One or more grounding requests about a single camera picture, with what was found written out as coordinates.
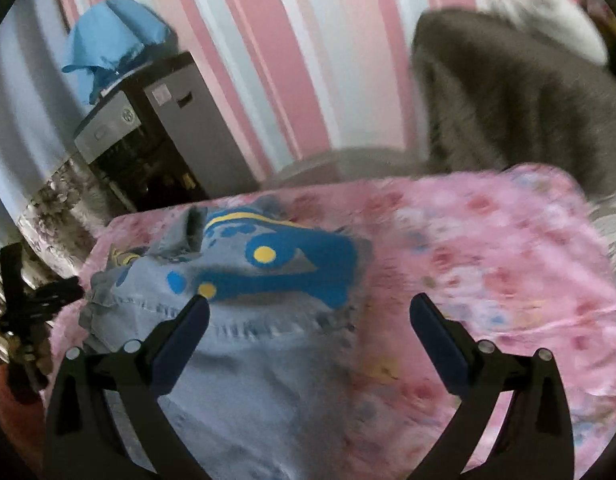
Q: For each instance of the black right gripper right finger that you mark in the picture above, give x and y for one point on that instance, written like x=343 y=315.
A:
x=535 y=440

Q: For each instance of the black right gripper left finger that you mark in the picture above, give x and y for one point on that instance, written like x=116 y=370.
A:
x=82 y=440

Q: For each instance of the light blue denim garment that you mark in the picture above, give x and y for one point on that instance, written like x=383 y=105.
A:
x=266 y=392

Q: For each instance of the floral beige curtain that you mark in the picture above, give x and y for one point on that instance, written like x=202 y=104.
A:
x=64 y=219

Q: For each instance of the pink floral bed quilt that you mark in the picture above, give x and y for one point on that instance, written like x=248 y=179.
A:
x=513 y=257

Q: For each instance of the blue cloth cover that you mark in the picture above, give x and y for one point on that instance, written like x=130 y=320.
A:
x=113 y=38

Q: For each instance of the white folded cloth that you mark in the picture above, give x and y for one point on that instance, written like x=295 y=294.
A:
x=562 y=22

